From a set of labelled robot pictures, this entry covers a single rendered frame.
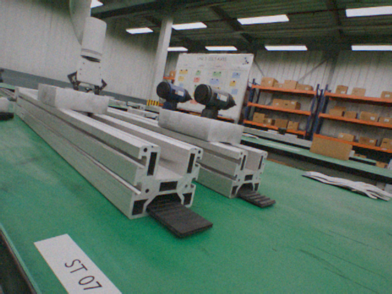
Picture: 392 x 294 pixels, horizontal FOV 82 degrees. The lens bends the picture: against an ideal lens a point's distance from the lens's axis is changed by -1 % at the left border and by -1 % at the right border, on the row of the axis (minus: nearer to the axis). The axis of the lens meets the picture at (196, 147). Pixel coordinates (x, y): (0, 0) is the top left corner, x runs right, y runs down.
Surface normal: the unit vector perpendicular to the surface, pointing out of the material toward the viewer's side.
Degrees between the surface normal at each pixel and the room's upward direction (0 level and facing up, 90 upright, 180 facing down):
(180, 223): 0
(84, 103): 90
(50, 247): 0
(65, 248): 0
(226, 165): 90
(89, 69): 91
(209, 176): 90
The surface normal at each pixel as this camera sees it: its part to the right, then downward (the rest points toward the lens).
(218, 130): 0.69, 0.24
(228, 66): -0.61, -0.01
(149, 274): 0.20, -0.97
